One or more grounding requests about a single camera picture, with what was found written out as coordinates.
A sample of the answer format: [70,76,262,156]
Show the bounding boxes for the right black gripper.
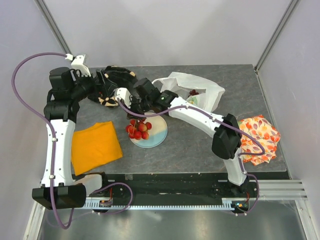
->
[122,95,151,122]

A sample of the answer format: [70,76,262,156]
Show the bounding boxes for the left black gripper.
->
[70,69,117,102]

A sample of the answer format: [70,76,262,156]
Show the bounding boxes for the red fake cherry bunch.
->
[125,119,153,141]

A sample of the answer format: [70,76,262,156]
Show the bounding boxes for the white plastic bag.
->
[152,72,225,112]

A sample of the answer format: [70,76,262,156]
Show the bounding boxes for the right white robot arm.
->
[124,78,247,197]

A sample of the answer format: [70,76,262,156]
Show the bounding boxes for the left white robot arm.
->
[31,67,122,210]

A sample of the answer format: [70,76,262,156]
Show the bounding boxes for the dark red fake grapes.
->
[189,89,199,97]

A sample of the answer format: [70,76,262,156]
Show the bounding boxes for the black patterned cloth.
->
[91,65,138,108]

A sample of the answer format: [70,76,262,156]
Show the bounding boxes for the cream and blue plate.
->
[130,112,168,149]

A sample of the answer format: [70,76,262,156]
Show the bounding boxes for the grey stone mat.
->
[76,64,270,174]

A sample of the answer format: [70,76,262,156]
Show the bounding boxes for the orange folded cloth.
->
[71,121,123,176]

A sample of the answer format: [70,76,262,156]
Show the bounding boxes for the floral orange cloth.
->
[238,115,281,166]

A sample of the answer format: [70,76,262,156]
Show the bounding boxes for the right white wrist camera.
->
[114,87,132,109]

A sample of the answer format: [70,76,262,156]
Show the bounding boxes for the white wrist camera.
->
[114,87,132,109]
[65,53,92,77]

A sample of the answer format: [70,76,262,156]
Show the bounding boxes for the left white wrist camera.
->
[65,53,92,77]

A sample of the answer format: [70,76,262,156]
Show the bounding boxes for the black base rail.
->
[90,172,258,200]

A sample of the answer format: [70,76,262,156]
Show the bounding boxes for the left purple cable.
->
[11,51,135,230]

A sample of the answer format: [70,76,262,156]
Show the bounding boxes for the purple cable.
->
[117,97,266,217]
[11,51,135,230]

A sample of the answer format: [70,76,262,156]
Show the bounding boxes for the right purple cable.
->
[117,97,266,217]

